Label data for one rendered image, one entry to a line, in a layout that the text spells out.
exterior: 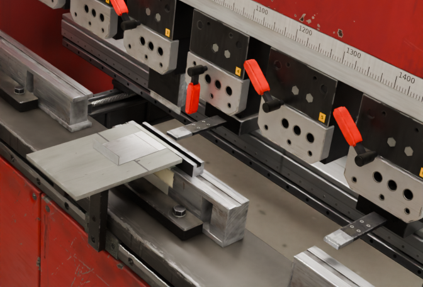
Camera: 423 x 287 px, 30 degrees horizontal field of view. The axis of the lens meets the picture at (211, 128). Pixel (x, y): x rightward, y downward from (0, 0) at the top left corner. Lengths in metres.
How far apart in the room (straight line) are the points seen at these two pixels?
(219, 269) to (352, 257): 1.65
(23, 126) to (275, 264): 0.75
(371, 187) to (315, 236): 1.97
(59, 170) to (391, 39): 0.72
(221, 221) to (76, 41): 0.93
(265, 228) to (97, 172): 1.72
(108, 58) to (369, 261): 1.45
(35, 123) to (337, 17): 0.99
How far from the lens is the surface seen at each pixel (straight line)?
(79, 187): 1.54
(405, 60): 1.18
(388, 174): 1.25
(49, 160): 1.62
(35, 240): 2.04
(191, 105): 1.48
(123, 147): 1.67
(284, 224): 3.26
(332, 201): 1.72
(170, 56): 1.56
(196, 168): 1.64
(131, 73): 2.14
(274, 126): 1.38
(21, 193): 2.02
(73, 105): 1.96
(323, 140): 1.31
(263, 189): 3.46
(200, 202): 1.63
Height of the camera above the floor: 1.85
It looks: 28 degrees down
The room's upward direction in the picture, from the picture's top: 7 degrees clockwise
